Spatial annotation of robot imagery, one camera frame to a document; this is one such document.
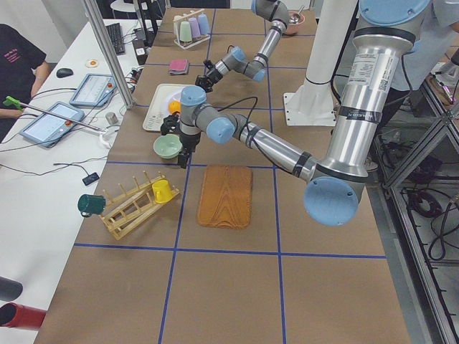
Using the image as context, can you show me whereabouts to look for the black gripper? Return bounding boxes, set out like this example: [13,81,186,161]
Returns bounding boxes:
[195,59,223,92]
[160,111,180,135]

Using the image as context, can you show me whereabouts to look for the orange fruit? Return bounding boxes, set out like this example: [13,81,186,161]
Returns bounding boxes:
[168,100,181,113]

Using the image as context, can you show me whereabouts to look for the white round plate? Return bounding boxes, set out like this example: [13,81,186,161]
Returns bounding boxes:
[160,90,181,116]

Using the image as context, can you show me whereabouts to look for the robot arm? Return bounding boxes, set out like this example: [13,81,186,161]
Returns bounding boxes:
[161,1,431,226]
[195,1,290,92]

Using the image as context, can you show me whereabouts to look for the cream bear tray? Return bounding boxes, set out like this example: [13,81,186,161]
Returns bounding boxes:
[142,83,186,132]

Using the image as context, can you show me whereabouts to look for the brown wooden tray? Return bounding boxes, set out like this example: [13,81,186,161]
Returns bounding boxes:
[197,165,252,229]

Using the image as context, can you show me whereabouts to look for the green bowl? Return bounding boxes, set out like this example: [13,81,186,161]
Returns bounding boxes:
[153,134,182,159]

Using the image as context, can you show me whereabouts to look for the pink and grey cloths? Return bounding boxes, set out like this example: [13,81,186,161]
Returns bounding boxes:
[169,59,189,75]

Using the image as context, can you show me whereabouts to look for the green cup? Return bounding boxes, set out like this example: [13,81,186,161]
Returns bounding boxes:
[179,21,192,44]

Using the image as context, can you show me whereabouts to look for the blue cup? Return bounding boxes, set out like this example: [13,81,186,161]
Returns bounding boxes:
[197,14,210,36]

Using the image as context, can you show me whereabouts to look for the purple cup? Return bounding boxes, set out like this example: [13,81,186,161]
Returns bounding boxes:
[188,17,201,39]

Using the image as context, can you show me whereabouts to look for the small grey metal cylinder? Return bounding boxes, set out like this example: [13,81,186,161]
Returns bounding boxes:
[105,112,118,125]

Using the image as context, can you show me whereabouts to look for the yellow mug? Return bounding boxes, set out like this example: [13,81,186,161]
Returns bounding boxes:
[151,179,173,204]

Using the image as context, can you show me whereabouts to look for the far teach pendant tablet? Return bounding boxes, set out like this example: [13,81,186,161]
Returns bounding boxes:
[70,73,116,108]

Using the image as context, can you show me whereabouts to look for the teach pendant tablet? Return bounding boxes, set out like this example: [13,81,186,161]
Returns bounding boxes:
[70,73,116,108]
[19,102,85,148]

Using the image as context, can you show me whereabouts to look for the pink bowl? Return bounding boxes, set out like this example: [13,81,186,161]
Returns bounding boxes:
[284,11,306,35]

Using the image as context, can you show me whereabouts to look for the metal spoon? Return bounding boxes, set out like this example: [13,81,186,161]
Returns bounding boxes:
[289,5,305,25]

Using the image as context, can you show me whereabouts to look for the small black device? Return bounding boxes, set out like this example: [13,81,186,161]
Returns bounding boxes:
[82,173,100,186]

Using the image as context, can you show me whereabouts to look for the wooden dish rack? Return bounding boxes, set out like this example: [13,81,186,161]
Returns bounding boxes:
[99,171,180,240]

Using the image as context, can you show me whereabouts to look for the black keyboard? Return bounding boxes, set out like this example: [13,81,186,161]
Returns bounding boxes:
[105,23,126,55]

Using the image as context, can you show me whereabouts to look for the dark green mug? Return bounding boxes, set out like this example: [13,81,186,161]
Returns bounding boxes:
[77,194,106,217]

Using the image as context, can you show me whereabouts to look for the black computer mouse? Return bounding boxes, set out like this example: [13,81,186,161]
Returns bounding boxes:
[56,67,74,79]

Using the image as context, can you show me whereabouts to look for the near teach pendant tablet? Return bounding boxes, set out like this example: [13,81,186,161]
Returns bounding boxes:
[19,102,85,148]

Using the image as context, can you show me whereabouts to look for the person in black shirt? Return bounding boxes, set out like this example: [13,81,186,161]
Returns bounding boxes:
[0,23,50,141]

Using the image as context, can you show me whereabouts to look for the green tipped grabber stick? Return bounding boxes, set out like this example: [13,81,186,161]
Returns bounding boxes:
[3,96,107,133]

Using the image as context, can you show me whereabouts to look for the black cylinder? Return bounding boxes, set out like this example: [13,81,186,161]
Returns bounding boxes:
[0,277,23,302]

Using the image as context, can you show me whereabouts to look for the red cylinder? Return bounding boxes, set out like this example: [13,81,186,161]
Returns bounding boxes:
[1,302,47,330]

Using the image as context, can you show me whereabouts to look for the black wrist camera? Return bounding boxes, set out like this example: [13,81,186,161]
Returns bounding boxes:
[177,149,191,169]

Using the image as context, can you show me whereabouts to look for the aluminium frame post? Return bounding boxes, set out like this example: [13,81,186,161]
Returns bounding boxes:
[82,0,135,110]

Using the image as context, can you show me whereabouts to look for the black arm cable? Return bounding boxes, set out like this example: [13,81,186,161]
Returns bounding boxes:
[214,96,316,176]

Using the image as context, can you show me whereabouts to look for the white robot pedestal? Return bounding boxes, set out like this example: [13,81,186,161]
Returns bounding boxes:
[284,0,358,126]

